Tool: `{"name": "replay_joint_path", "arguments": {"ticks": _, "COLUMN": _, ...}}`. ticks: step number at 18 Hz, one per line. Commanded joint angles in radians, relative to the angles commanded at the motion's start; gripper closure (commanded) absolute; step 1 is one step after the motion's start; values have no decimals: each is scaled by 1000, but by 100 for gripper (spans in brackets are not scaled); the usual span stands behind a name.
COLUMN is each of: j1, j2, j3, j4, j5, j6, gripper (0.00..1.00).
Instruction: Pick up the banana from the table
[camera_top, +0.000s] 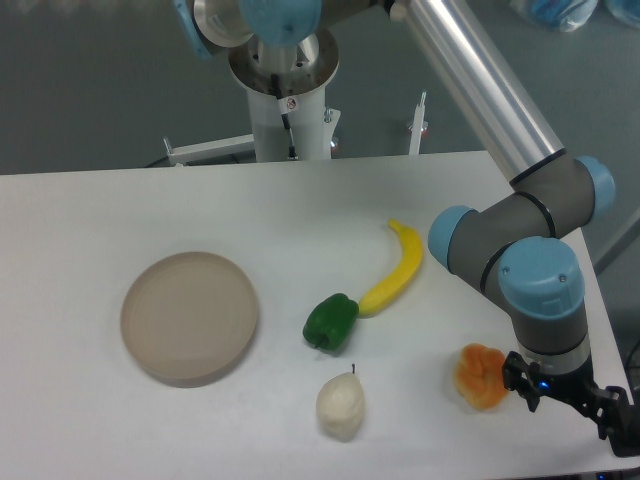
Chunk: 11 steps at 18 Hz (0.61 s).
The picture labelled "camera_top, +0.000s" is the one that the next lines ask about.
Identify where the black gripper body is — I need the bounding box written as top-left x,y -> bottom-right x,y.
519,355 -> 597,406

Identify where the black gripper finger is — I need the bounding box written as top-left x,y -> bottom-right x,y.
574,386 -> 639,456
502,351 -> 542,412

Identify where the yellow banana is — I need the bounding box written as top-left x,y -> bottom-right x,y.
358,219 -> 424,318

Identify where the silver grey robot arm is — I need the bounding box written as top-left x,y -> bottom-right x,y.
174,1 -> 639,457

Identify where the white pear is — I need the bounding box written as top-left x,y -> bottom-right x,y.
315,365 -> 366,442

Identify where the green bell pepper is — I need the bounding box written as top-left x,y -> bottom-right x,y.
302,293 -> 359,355

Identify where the beige round plate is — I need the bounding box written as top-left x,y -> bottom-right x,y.
120,252 -> 259,388

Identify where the blue plastic bag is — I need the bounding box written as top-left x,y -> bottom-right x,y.
509,0 -> 639,33

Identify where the black pedestal cable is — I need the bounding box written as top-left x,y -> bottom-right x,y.
270,73 -> 300,161

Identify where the white metal frame bracket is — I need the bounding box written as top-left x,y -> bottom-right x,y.
163,134 -> 254,166

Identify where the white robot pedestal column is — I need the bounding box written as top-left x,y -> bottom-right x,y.
229,29 -> 341,162

